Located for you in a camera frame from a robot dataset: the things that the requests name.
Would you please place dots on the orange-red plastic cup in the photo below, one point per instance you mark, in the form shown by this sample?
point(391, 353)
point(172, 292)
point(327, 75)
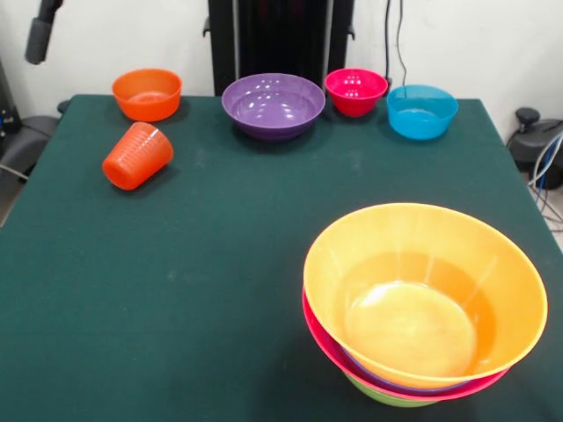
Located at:
point(136, 158)

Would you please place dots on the black electronics box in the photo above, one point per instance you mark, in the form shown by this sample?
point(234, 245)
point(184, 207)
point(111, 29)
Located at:
point(9, 101)

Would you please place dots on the purple bowl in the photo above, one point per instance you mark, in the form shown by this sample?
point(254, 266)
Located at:
point(272, 105)

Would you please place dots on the large orange bowl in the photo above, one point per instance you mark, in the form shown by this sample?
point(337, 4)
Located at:
point(418, 246)

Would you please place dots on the dark green tablecloth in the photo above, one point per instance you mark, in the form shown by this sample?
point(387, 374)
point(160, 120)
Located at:
point(132, 307)

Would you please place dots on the medium green bowl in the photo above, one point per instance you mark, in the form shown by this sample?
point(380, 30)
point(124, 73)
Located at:
point(382, 397)

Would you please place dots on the small crimson bowl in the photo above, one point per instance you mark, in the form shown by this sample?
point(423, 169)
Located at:
point(354, 90)

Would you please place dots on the large pink bowl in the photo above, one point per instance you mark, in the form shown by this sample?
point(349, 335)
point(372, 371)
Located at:
point(325, 347)

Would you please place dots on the small orange bowl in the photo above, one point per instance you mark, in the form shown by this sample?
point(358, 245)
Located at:
point(147, 96)

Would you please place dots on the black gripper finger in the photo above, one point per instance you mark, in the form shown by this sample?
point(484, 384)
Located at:
point(39, 37)

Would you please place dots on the small blue bowl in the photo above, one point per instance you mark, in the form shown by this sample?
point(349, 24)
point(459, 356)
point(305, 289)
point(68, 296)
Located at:
point(420, 114)

